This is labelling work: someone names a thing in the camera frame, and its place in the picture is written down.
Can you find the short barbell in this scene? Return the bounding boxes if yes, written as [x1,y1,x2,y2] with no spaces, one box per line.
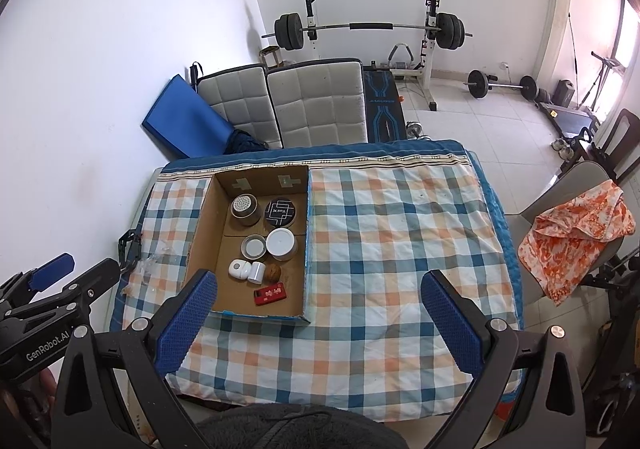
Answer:
[462,70,538,101]

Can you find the brown cardboard box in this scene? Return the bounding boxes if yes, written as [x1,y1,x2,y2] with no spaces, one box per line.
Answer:
[181,164,312,325]

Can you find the dark blue knit cloth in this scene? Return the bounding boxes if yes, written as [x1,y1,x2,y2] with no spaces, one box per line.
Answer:
[222,129,271,155]

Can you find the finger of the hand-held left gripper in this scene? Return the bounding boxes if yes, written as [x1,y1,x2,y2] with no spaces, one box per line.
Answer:
[0,252,77,302]
[62,258,122,312]

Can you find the small wooden stool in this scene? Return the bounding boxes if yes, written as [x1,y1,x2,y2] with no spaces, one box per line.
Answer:
[259,45,286,70]

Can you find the small black heater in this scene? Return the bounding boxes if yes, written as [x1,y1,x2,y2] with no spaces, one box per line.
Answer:
[554,79,576,107]

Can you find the plain round silver tin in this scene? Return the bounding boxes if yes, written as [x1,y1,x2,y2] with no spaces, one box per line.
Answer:
[241,234,267,262]

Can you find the silver tin with perforated lid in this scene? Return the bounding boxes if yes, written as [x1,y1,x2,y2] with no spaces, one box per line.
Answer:
[230,194,261,226]

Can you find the white plastic jar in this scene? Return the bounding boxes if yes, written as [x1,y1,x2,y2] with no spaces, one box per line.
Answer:
[265,228,296,261]

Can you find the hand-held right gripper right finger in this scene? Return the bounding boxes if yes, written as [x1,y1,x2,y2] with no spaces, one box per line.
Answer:
[420,270,586,449]

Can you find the black treadmill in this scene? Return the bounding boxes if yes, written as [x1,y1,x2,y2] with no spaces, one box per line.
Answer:
[537,102,601,140]

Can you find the blue folded mat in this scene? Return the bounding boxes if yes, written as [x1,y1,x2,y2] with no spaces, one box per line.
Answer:
[141,74,236,157]

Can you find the small red box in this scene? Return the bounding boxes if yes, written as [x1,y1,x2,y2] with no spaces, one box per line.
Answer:
[253,282,287,306]

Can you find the beige chair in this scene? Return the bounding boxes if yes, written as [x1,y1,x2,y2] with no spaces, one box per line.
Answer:
[504,160,618,310]

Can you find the black chain clip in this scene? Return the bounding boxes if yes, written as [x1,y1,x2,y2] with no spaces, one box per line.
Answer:
[117,228,146,275]

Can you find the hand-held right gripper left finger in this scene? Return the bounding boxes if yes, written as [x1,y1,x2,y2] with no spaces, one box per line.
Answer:
[50,269,219,449]

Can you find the black and blue bench pad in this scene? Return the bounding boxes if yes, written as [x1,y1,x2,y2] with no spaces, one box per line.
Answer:
[362,69,407,142]

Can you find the clear plastic wrap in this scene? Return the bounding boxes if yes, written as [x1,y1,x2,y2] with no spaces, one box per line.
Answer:
[127,249,188,297]

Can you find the orange floral cloth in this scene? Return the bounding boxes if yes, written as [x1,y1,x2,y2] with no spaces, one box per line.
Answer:
[517,179,630,306]

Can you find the grey curved exercise handle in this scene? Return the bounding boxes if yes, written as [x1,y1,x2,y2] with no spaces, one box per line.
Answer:
[387,43,416,72]

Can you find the dark grey fleece garment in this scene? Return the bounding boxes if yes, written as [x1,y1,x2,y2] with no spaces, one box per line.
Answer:
[197,403,408,449]

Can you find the long barbell with black plates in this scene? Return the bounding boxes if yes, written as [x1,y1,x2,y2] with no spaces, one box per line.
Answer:
[261,12,474,52]

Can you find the black round tin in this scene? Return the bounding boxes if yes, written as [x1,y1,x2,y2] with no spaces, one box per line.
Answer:
[264,198,299,230]

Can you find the white barbell rack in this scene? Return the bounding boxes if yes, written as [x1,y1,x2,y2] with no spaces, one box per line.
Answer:
[300,0,443,112]

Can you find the checked tablecloth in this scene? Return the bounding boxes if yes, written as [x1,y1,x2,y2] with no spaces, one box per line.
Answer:
[112,139,523,422]

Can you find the black exercise stand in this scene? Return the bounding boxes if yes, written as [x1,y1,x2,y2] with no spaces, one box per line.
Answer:
[567,9,631,115]

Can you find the dark wooden chair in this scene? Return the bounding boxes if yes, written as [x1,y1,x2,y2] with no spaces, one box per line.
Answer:
[590,108,640,180]

